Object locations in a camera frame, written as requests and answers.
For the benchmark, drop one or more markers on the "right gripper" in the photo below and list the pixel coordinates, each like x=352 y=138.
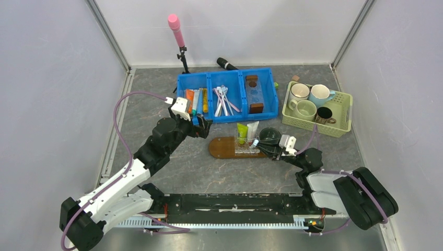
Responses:
x=274 y=153

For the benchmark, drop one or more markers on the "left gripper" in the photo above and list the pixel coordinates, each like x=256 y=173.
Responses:
x=202 y=130

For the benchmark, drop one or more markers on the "light blue toothbrush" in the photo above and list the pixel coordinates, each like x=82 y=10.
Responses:
x=254 y=144

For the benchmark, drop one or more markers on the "clear acrylic toothbrush holder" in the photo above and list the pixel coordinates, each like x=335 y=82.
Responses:
x=242 y=147

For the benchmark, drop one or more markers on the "green toothpaste tube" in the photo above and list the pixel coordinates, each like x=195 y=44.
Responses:
x=242 y=133

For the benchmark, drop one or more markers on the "dark brown mug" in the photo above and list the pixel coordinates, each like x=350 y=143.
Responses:
x=324 y=116

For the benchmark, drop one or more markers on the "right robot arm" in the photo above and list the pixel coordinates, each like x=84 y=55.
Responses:
x=357 y=194

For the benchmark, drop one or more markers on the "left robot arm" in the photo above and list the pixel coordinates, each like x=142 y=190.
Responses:
x=86 y=220

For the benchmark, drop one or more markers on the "white toothbrush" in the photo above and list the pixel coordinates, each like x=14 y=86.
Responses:
x=222 y=107

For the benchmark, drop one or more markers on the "oval wooden tray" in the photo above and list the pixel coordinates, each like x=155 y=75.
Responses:
x=223 y=148

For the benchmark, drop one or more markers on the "orange toothpaste tube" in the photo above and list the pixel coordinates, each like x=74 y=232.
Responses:
x=189 y=95

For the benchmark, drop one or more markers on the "dark green enamel mug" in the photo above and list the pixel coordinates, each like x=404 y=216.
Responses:
x=269 y=133

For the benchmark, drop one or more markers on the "blue three-compartment bin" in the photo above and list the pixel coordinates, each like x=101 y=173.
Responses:
x=234 y=81

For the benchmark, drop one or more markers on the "light green mug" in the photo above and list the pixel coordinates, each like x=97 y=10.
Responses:
x=303 y=109

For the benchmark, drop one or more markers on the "acrylic holder with wood ends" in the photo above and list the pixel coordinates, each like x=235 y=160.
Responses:
x=254 y=94

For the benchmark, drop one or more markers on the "white ribbed mug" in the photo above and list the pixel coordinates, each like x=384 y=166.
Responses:
x=299 y=91

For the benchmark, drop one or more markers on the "black microphone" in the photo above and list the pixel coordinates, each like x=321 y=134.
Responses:
x=223 y=63

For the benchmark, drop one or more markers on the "light blue mug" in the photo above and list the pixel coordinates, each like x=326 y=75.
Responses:
x=320 y=94

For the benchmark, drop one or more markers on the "small brown block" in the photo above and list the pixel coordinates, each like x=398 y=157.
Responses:
x=295 y=78

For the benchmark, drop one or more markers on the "light green plastic basket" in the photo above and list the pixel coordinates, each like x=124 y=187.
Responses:
x=341 y=107

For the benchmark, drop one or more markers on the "pink microphone on stand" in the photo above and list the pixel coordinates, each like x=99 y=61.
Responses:
x=175 y=26

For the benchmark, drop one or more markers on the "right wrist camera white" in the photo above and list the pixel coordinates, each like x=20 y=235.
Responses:
x=287 y=145

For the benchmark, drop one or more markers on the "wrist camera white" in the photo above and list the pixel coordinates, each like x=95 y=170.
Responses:
x=179 y=107
x=287 y=145

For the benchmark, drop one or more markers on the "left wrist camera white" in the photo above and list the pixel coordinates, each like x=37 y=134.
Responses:
x=179 y=107

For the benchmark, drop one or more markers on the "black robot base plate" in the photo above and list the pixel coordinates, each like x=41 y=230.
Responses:
x=233 y=208

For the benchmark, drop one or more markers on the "white cable duct strip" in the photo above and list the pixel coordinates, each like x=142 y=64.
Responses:
x=147 y=223

